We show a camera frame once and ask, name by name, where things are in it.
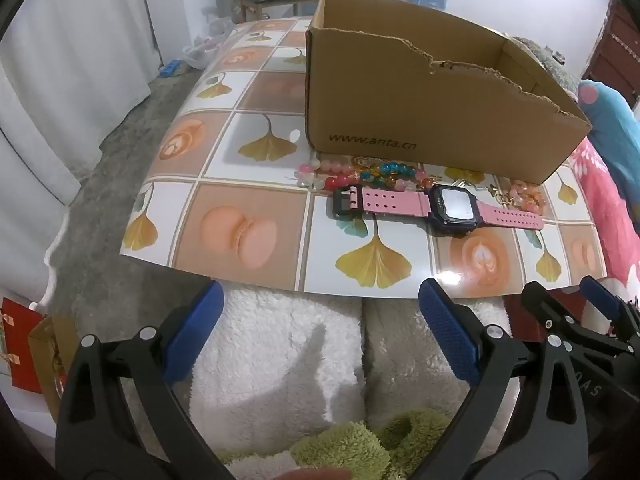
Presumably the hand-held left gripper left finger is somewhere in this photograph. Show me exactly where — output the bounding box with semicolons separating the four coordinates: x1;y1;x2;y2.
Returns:
55;280;236;480

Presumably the pink strap smart watch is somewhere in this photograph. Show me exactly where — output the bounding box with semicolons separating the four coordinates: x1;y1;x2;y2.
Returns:
332;183;546;236

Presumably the orange bead bracelet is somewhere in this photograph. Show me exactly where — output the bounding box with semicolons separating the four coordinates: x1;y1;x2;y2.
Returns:
507;181;549;217

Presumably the white plastic bag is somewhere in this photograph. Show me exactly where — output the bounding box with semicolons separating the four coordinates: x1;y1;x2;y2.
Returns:
182;7;236;71

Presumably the blue plush pillow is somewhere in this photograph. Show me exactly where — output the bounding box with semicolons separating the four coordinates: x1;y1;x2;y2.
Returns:
577;80;640;233

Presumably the blue yellow bead bracelet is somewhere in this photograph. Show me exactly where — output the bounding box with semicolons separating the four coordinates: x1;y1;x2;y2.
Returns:
357;159;443;193

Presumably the red gift bag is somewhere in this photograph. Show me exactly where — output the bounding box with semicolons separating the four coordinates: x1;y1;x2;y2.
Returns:
0;297;48;393

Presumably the brown wooden door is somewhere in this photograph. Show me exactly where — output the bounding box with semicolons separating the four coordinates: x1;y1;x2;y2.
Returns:
582;0;640;106

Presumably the grey blanket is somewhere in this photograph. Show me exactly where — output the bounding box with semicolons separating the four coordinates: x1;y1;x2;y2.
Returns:
510;35;581;93

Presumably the white curtain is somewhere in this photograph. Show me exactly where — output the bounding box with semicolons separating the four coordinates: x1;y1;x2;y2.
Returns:
0;0;163;306

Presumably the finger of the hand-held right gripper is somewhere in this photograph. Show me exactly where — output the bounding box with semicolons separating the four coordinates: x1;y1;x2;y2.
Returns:
579;276;640;343
520;282;628;361

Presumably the brown paper bag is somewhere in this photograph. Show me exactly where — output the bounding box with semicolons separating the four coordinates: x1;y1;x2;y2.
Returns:
27;316;81;423

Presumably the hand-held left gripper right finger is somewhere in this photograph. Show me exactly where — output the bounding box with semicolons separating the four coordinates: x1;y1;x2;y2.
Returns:
410;278;588;480

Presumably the pink white bead bracelet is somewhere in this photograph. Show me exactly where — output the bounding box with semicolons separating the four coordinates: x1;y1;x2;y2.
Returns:
298;156;353;192

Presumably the pink floral blanket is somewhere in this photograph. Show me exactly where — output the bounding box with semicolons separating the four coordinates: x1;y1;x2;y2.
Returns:
565;137;640;281

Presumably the brown cardboard box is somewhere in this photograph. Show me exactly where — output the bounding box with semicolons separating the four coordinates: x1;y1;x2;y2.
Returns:
304;0;593;184

